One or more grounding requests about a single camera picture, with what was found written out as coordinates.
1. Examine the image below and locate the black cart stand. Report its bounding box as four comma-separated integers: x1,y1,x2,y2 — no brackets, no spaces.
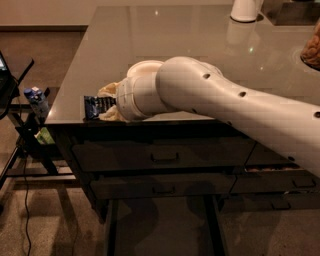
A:
0,56,72,186

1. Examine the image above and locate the top right drawer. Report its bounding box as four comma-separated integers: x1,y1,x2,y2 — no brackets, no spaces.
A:
247,143,291,165

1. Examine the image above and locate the top left drawer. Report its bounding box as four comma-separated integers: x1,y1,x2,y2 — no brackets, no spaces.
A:
72,136,254,172

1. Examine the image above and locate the white jug on counter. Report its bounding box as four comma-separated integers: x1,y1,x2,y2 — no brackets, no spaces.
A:
230,0,263,23

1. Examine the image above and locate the black power cable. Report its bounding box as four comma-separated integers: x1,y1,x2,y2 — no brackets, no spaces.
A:
13,76,33,256

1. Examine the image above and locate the middle left drawer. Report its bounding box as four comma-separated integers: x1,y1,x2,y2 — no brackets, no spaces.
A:
89,173,236,200

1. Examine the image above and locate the blue capped plastic bottle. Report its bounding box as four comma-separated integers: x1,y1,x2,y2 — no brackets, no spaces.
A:
24,87,50,120

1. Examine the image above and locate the white paper bowl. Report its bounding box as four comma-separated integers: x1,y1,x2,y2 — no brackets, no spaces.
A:
127,60,163,77

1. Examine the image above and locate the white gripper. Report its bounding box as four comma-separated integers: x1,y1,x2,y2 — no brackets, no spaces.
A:
97,73,173,122

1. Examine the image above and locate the middle right drawer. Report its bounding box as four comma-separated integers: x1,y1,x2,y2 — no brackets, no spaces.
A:
230,170,320,194

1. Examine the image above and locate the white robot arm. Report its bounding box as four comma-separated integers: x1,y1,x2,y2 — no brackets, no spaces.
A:
98,57,320,176

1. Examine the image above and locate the blue rxbar blueberry bar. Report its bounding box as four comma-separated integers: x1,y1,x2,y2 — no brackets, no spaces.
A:
84,96,116,120

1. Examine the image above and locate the open bottom left drawer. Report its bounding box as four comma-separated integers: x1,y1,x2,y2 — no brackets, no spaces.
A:
103,194,230,256

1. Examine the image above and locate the green packet on cart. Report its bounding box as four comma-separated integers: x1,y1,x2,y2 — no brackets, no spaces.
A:
35,127,55,145

